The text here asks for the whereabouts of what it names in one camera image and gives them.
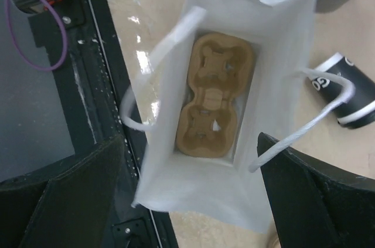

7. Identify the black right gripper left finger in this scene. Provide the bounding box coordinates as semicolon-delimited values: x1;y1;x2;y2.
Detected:
1;135;124;247

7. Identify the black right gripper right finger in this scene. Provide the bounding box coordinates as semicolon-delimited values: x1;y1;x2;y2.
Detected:
261;147;374;247

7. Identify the light blue paper bag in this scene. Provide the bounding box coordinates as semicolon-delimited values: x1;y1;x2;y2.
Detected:
121;0;354;233

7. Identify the white paper coffee cup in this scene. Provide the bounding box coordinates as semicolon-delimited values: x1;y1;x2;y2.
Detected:
303;53;374;131

